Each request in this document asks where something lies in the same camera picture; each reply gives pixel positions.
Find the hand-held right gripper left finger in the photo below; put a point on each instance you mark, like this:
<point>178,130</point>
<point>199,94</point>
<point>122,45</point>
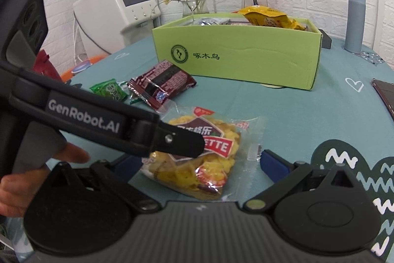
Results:
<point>127,167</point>

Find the yellow snack packet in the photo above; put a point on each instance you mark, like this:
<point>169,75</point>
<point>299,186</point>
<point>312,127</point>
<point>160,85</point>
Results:
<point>267,18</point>

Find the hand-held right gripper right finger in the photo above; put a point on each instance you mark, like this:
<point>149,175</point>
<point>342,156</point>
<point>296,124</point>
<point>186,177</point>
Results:
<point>274,166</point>

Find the smartphone in clear case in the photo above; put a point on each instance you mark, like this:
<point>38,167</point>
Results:
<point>386,96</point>

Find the silver foil snack packet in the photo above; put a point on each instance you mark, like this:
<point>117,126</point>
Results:
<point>209,22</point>

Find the green cardboard box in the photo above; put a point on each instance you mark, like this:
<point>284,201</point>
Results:
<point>246,59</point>

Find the red cloth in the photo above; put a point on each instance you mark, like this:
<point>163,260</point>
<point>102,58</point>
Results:
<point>46,65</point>

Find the small black box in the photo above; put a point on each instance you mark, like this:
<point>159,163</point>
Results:
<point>326,40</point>

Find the dark brown snack packet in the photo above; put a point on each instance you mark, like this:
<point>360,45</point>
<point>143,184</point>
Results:
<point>163,84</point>

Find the white machine with screen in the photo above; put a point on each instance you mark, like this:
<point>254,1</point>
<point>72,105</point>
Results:
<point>107,22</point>

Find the clear packet of yellow chips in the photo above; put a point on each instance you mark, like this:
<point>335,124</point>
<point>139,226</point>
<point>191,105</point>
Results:
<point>203,170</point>

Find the green snack packet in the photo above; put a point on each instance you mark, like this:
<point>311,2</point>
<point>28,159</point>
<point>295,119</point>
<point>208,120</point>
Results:
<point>109,90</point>

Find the teal printed tablecloth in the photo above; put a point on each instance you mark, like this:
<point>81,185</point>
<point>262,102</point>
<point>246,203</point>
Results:
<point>292,118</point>

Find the person's left hand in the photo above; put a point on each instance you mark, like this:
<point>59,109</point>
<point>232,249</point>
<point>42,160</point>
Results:
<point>18,192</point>

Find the orange basin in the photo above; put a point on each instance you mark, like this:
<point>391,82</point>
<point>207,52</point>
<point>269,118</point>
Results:
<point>92,64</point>

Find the grey cylinder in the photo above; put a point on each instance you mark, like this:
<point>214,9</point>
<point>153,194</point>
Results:
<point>354,22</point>

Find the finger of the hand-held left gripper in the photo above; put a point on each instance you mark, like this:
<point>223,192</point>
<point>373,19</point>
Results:
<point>181,141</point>

